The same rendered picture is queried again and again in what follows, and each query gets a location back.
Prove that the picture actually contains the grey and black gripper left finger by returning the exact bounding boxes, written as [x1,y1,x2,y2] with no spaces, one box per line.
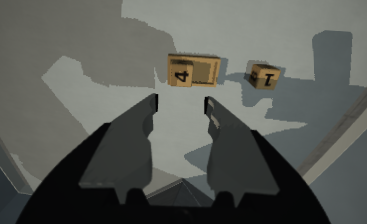
[15,93,158,224]

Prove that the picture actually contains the tan wooden cube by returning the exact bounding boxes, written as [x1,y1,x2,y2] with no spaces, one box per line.
[248,64,281,90]
[170,59,194,87]

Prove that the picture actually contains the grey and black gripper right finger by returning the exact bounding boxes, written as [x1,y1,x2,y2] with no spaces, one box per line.
[204,96,331,224]

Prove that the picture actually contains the tan rectangular tray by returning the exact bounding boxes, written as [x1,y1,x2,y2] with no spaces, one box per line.
[168,54,221,87]

